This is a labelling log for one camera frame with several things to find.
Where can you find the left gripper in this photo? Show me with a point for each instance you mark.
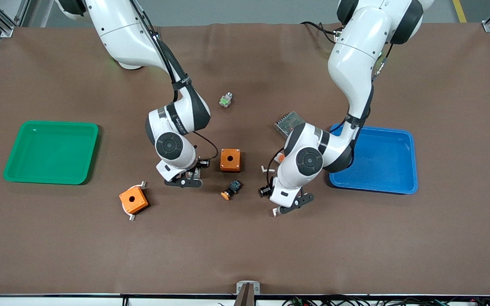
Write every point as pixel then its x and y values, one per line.
pixel 265 191

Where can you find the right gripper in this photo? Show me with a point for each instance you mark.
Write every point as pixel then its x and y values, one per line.
pixel 203 163

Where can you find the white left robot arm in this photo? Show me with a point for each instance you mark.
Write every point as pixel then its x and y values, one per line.
pixel 355 55

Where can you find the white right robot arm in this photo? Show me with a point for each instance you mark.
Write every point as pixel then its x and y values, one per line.
pixel 117 34

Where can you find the orange square button box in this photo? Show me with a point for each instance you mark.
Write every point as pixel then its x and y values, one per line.
pixel 226 165

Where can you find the yellow mushroom pushbutton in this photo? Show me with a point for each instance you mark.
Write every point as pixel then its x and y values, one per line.
pixel 234 186

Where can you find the brown table mat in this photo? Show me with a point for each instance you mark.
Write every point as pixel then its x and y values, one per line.
pixel 245 250

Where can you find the metal mesh power supply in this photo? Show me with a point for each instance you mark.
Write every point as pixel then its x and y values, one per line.
pixel 285 123

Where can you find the blue plastic tray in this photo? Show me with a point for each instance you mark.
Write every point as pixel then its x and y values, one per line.
pixel 385 161

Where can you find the green plastic tray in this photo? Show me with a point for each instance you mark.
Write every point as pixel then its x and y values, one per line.
pixel 49 153

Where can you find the white semicircular bracket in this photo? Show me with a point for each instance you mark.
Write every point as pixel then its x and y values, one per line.
pixel 263 169
pixel 143 184

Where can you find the white orange red switch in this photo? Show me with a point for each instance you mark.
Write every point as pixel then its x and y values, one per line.
pixel 280 157

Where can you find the white switch green centre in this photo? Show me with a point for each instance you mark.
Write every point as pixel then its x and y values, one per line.
pixel 226 100

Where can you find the grey metal mount bracket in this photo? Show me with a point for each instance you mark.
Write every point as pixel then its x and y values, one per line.
pixel 240 288

